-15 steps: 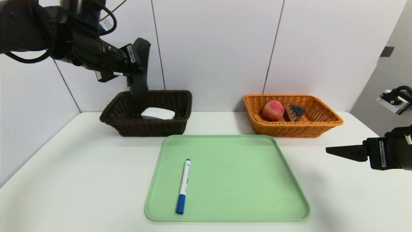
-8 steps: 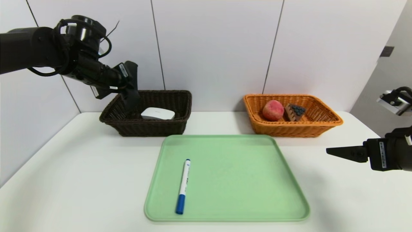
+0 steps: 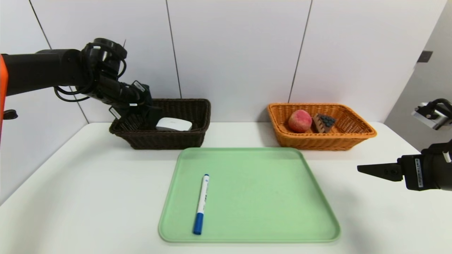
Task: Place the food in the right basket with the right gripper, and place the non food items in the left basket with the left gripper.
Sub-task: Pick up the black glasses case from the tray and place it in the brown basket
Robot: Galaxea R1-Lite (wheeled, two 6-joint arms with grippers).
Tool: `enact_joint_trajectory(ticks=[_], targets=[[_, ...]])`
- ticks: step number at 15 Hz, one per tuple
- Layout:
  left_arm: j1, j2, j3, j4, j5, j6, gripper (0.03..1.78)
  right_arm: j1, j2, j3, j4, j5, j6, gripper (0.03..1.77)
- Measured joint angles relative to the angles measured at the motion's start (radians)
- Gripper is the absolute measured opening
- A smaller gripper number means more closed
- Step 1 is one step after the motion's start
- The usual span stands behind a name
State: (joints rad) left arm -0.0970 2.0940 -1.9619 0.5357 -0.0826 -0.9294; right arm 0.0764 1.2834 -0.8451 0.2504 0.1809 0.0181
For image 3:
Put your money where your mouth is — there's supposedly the orange wicker basket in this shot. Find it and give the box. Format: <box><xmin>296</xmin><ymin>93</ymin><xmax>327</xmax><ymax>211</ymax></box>
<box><xmin>267</xmin><ymin>103</ymin><xmax>377</xmax><ymax>151</ymax></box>

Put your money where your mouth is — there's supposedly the blue capped whiteboard marker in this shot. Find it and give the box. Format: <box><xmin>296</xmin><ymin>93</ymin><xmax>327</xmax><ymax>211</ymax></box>
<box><xmin>193</xmin><ymin>174</ymin><xmax>210</xmax><ymax>235</ymax></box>

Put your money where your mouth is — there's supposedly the white rounded power bank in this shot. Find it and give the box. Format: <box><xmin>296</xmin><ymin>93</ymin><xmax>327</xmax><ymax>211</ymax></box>
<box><xmin>156</xmin><ymin>117</ymin><xmax>193</xmax><ymax>132</ymax></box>

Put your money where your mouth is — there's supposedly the chocolate blueberry cake slice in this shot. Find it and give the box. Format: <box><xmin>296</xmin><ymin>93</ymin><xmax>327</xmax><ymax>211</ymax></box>
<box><xmin>312</xmin><ymin>113</ymin><xmax>336</xmax><ymax>134</ymax></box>

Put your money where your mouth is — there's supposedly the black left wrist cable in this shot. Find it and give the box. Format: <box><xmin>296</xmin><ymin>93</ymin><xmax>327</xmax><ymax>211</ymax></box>
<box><xmin>53</xmin><ymin>42</ymin><xmax>127</xmax><ymax>103</ymax></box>

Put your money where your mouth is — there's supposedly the dark brown wicker basket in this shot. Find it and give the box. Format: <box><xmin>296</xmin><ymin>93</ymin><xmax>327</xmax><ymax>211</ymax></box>
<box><xmin>109</xmin><ymin>98</ymin><xmax>212</xmax><ymax>150</ymax></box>

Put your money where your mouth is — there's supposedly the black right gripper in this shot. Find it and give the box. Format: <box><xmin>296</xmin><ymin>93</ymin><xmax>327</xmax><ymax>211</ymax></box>
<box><xmin>357</xmin><ymin>143</ymin><xmax>452</xmax><ymax>191</ymax></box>

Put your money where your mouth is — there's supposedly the light green plastic tray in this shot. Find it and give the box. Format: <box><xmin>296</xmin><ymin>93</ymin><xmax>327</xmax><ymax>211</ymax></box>
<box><xmin>158</xmin><ymin>147</ymin><xmax>341</xmax><ymax>243</ymax></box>

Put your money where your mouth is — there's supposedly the red peach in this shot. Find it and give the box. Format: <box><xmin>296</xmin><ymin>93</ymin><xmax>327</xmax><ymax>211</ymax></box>
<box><xmin>288</xmin><ymin>109</ymin><xmax>313</xmax><ymax>133</ymax></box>

